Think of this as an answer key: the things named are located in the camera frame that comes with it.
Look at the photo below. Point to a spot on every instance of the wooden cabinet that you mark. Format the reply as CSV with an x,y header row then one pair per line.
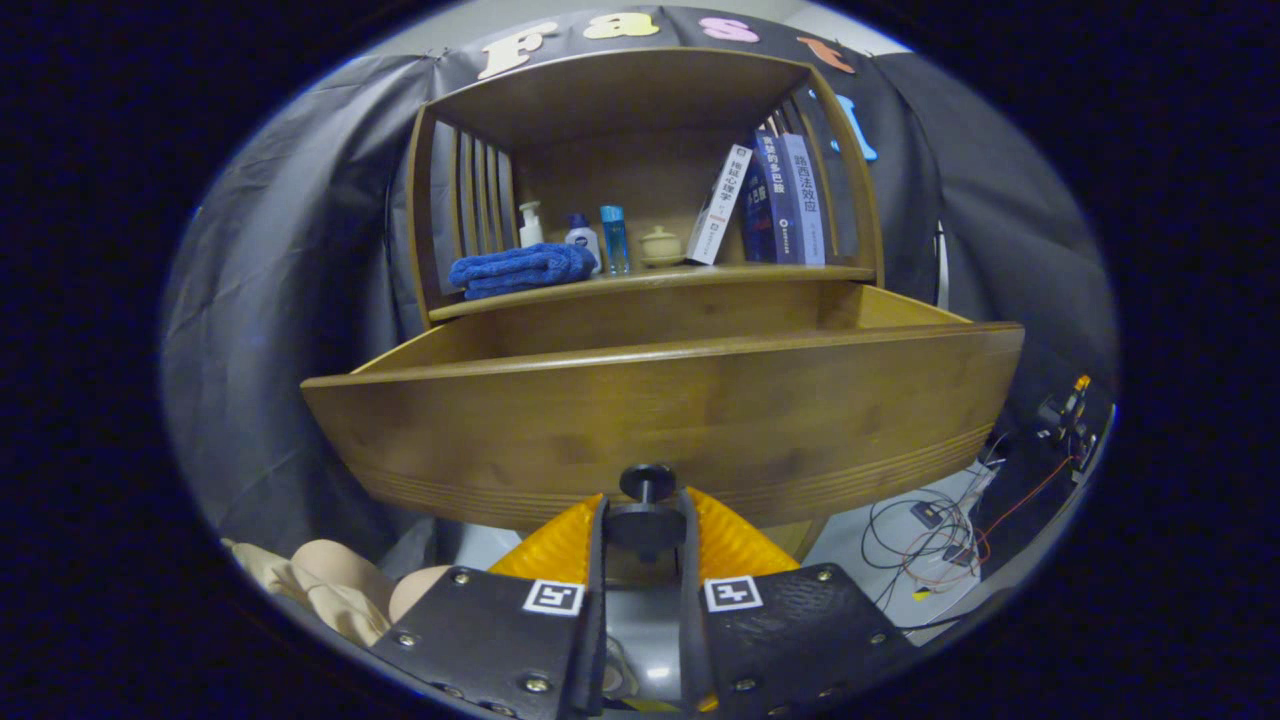
x,y
640,170

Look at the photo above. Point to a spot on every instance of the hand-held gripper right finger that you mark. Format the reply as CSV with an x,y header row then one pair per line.
x,y
690,620

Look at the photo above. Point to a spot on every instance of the black and orange device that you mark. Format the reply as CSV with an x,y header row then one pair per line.
x,y
1065,420

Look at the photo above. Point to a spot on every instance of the beige saucer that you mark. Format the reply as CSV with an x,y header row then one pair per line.
x,y
661,263

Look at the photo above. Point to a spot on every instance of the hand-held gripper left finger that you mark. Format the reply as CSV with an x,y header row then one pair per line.
x,y
596,600

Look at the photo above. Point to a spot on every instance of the wooden countertop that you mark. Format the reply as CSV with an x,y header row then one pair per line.
x,y
700,273

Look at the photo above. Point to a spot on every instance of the beige lidded teacup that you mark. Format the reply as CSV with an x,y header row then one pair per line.
x,y
661,245

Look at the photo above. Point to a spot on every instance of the white bottle with blue cap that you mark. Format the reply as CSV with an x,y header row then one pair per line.
x,y
583,245

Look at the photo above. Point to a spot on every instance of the light blue book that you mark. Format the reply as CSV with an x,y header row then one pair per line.
x,y
805,200

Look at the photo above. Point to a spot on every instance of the white book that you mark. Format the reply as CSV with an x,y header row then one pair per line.
x,y
720,205

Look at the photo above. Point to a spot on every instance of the folded blue towel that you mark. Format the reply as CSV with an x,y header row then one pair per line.
x,y
520,270

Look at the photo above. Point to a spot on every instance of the white pump bottle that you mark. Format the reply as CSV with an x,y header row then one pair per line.
x,y
531,232

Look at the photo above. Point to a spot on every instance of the clear blue bottle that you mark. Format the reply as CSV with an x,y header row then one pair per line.
x,y
615,245

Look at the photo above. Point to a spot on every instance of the dark blue book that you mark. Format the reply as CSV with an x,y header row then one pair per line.
x,y
775,200

